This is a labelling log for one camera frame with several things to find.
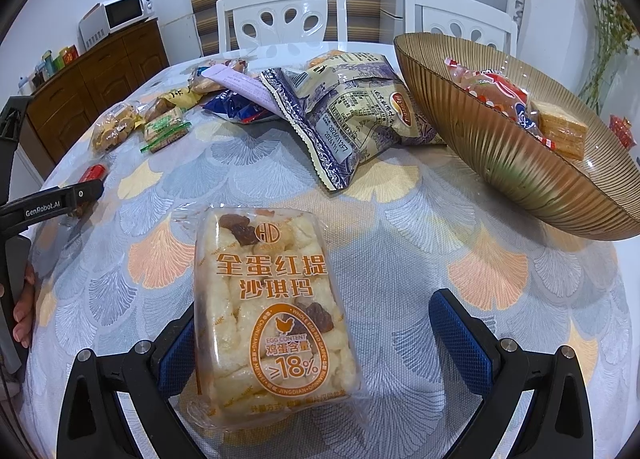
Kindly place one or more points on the dried flower bunch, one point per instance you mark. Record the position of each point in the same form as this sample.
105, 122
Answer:
605, 29

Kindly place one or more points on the white cut-out chair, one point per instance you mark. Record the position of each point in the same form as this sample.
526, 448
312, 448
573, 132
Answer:
280, 14
460, 14

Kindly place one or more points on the dark small jar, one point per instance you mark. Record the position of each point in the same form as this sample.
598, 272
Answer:
38, 76

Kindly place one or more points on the person's left hand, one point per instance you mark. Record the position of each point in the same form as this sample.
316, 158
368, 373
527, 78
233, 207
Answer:
23, 294

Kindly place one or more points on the green small packet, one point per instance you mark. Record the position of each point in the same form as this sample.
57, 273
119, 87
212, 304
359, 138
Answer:
165, 131

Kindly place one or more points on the brown wooden sideboard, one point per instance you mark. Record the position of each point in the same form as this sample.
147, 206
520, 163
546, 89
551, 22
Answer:
90, 79

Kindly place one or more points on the orange print puffed cake packet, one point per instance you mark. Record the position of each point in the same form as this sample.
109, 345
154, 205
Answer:
270, 289

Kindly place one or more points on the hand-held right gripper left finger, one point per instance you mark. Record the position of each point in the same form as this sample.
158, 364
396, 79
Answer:
175, 359

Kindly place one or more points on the clear biscuit packet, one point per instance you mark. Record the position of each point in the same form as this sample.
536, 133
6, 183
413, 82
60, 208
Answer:
205, 81

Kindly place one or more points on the blue red snack bag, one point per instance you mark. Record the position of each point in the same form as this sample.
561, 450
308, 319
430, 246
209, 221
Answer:
235, 109

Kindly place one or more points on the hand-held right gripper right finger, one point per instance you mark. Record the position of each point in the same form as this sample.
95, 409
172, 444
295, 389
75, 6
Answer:
460, 339

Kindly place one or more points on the red white striped bread bag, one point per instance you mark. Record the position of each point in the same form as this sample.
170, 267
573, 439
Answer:
490, 89

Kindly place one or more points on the red label layered cake packet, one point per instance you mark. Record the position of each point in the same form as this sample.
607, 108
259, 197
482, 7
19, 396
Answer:
560, 126

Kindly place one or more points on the clear cookie bag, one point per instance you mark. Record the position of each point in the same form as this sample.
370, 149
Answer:
115, 129

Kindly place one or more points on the red green box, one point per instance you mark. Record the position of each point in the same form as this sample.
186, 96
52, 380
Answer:
68, 55

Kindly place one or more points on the white microwave oven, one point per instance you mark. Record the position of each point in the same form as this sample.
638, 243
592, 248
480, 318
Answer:
125, 11

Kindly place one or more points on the orange puffed snack packet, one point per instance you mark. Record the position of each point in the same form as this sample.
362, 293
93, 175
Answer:
322, 61

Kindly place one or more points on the amber ribbed glass bowl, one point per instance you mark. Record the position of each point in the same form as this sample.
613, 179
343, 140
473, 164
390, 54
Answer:
500, 164

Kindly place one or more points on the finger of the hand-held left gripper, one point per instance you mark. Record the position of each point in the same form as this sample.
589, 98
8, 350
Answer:
11, 129
82, 194

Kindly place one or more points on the lilac packet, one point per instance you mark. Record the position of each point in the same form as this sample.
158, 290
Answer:
235, 79

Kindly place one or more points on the red small packet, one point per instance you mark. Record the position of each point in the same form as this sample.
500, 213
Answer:
92, 174

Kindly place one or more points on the blue patterned beige bag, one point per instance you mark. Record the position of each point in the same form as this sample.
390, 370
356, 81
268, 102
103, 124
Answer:
350, 109

